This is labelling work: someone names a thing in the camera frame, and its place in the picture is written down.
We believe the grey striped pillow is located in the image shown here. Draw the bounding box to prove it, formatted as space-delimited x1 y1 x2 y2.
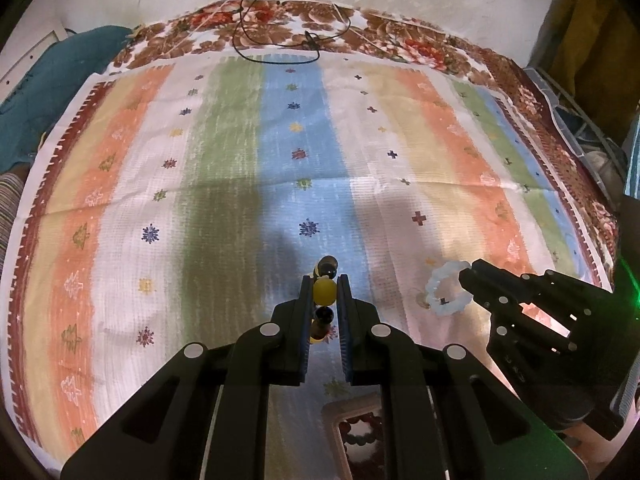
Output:
0 172 32 266

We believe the striped colourful cloth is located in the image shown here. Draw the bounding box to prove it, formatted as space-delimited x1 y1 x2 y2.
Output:
0 50 620 480

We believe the yellow and dark bead bracelet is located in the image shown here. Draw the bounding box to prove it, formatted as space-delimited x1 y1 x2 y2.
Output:
308 255 342 346

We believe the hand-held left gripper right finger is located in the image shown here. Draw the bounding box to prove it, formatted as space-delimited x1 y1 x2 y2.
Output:
336 274 592 480

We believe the silver metal tin box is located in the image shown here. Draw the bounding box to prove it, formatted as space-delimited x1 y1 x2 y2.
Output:
320 396 397 480

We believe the pale blue bead bracelet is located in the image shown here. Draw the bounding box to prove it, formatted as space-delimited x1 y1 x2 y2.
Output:
424 259 474 317

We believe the teal pillow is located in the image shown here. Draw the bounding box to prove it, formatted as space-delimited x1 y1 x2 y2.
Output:
0 25 135 175

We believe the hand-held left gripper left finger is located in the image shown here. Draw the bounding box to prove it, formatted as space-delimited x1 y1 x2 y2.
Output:
60 275 313 480

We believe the dark red bead bracelet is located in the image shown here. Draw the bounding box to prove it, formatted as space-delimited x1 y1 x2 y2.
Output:
339 411 390 480

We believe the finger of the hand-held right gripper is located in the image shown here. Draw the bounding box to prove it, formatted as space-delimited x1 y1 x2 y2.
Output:
459 279 577 392
462 258 615 312

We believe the white headboard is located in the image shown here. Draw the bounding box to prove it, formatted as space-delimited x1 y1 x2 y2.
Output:
0 29 67 92

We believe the brown floral blanket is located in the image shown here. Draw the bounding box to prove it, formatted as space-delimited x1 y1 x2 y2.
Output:
107 0 626 286

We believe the clear plastic bin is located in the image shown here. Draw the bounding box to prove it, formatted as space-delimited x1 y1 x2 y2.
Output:
522 65 632 203

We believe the yellow curtain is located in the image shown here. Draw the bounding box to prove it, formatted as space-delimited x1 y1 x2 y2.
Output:
542 0 640 93

